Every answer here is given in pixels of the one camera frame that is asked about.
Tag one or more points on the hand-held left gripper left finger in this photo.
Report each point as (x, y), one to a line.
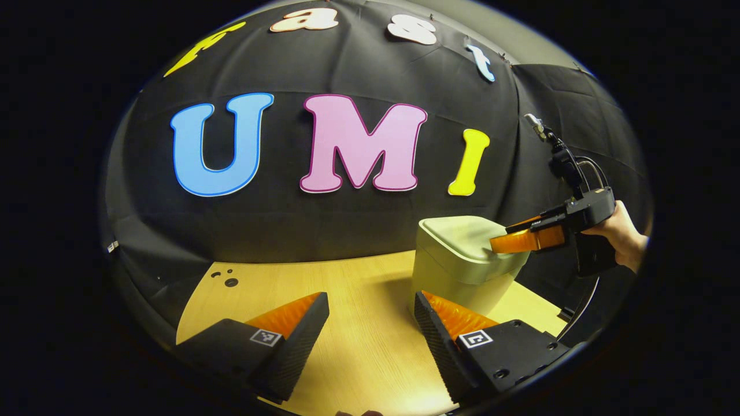
(300, 341)

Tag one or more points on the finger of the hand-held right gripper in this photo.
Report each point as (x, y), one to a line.
(546, 220)
(529, 241)

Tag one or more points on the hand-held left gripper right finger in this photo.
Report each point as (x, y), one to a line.
(442, 346)

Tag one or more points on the green desktop garbage bin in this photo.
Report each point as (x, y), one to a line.
(451, 260)

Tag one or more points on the wooden desktop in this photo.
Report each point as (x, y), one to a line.
(358, 323)

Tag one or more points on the black backdrop cloth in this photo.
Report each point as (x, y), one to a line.
(277, 225)

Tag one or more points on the small white cloth clip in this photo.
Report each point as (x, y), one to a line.
(113, 246)

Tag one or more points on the black table bracket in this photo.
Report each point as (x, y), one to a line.
(566, 314)

